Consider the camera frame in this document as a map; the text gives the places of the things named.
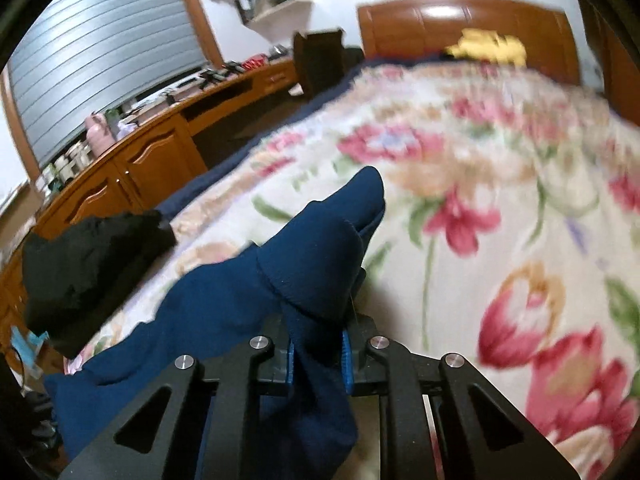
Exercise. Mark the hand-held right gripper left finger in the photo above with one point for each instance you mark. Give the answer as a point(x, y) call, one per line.
point(289, 362)

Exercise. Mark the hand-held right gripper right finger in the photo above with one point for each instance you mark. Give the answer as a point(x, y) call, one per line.
point(348, 365)

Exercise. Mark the blue suit jacket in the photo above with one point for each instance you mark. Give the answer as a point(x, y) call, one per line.
point(300, 260)

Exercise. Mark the black garment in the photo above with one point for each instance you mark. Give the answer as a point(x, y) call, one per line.
point(90, 265)

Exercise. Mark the floral blanket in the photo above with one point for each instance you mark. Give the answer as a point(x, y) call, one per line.
point(500, 185)

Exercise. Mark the long wooden desk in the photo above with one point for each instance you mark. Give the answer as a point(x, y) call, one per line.
point(150, 160)

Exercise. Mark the light blue plastic bag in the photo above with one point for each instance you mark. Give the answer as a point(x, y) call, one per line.
point(30, 342)

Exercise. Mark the row of small jars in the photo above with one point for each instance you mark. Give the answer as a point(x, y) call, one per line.
point(67, 165)

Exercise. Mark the pink bottle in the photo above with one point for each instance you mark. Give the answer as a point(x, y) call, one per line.
point(97, 132)

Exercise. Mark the red basket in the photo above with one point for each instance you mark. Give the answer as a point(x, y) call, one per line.
point(252, 62)

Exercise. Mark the dark wooden chair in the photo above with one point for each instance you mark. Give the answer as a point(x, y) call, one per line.
point(320, 60)

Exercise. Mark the wooden bed headboard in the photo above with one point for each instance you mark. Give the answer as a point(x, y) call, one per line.
point(410, 30)

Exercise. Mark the yellow plush toy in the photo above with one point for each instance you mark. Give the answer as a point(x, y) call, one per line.
point(490, 47)

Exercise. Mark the grey window blind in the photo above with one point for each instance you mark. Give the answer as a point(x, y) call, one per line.
point(100, 50)

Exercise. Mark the wooden louvered wardrobe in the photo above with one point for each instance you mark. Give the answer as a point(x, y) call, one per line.
point(620, 70)

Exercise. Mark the wooden window frame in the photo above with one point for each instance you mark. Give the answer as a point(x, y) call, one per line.
point(200, 20)

